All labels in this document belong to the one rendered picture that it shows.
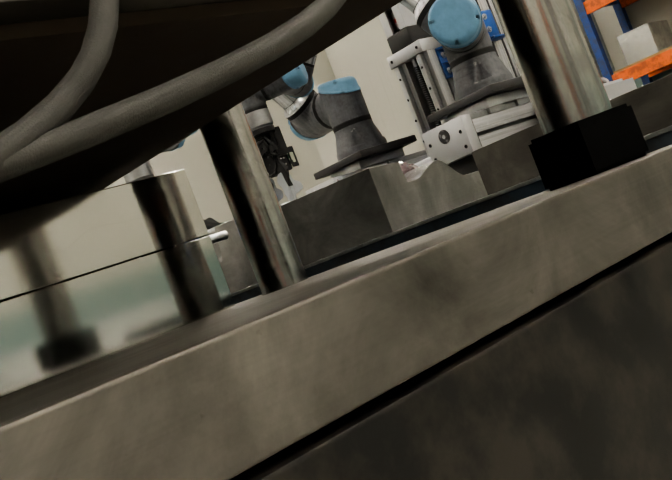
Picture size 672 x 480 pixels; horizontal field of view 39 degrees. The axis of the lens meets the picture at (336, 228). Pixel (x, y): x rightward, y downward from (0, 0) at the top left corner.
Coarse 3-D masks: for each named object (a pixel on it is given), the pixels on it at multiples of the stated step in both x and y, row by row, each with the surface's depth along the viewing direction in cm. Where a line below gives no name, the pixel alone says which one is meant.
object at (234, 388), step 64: (576, 192) 64; (640, 192) 70; (384, 256) 72; (448, 256) 54; (512, 256) 58; (576, 256) 62; (256, 320) 44; (320, 320) 46; (384, 320) 49; (448, 320) 52; (512, 320) 56; (64, 384) 56; (128, 384) 39; (192, 384) 41; (256, 384) 43; (320, 384) 45; (384, 384) 48; (0, 448) 35; (64, 448) 36; (128, 448) 38; (192, 448) 40; (256, 448) 42
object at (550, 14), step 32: (512, 0) 78; (544, 0) 77; (512, 32) 79; (544, 32) 77; (576, 32) 78; (544, 64) 78; (576, 64) 77; (544, 96) 78; (576, 96) 77; (544, 128) 79; (576, 128) 75; (608, 128) 76; (544, 160) 78; (576, 160) 76; (608, 160) 75
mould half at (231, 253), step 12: (216, 228) 183; (228, 228) 185; (228, 240) 184; (240, 240) 186; (216, 252) 183; (228, 252) 184; (240, 252) 185; (228, 264) 183; (240, 264) 185; (228, 276) 182; (240, 276) 184; (252, 276) 186; (240, 288) 183
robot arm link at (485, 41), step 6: (474, 0) 232; (486, 30) 232; (486, 36) 231; (480, 42) 229; (486, 42) 230; (444, 48) 233; (474, 48) 229; (480, 48) 229; (450, 54) 232; (456, 54) 231; (462, 54) 230; (450, 60) 233
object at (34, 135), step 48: (96, 0) 45; (336, 0) 54; (96, 48) 43; (240, 48) 48; (288, 48) 50; (48, 96) 41; (144, 96) 43; (192, 96) 45; (0, 144) 38; (48, 144) 39; (96, 144) 41
